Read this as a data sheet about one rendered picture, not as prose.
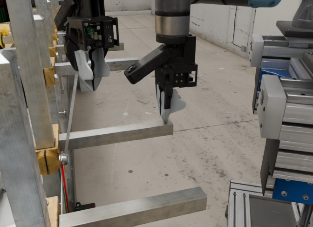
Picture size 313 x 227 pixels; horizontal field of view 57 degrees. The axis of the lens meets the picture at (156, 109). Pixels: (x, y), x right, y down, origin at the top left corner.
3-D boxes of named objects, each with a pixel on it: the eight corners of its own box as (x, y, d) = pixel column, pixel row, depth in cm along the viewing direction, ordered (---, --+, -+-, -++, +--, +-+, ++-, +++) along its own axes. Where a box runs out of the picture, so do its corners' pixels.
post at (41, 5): (65, 122, 116) (45, -7, 96) (65, 126, 113) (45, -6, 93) (56, 123, 115) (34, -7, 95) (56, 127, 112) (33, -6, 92)
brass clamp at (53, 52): (59, 53, 112) (57, 40, 110) (59, 62, 100) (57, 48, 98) (42, 54, 110) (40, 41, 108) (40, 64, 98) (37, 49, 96)
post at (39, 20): (67, 165, 96) (43, 13, 76) (67, 172, 93) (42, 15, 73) (56, 167, 95) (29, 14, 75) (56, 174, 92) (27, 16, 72)
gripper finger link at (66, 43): (70, 72, 57) (63, 26, 54) (67, 71, 58) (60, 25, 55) (92, 68, 60) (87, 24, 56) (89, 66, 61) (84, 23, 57)
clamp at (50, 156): (61, 141, 72) (58, 123, 70) (61, 173, 61) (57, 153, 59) (37, 144, 71) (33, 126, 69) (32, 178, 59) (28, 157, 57)
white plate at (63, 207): (68, 177, 78) (63, 145, 74) (71, 259, 56) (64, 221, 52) (66, 177, 78) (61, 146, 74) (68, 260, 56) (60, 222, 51)
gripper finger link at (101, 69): (103, 96, 58) (98, 50, 55) (90, 88, 63) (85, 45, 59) (117, 92, 60) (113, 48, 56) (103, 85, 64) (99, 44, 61)
